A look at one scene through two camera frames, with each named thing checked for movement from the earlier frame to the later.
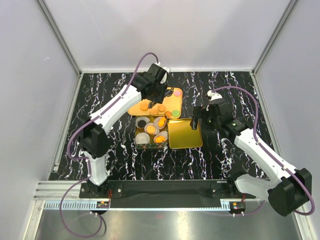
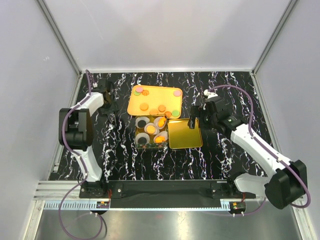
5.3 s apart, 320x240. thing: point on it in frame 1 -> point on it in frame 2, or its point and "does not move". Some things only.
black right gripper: (203, 112) does not move
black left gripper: (159, 98) -> (114, 108)
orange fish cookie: (161, 121) does not move
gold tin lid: (181, 135) does not move
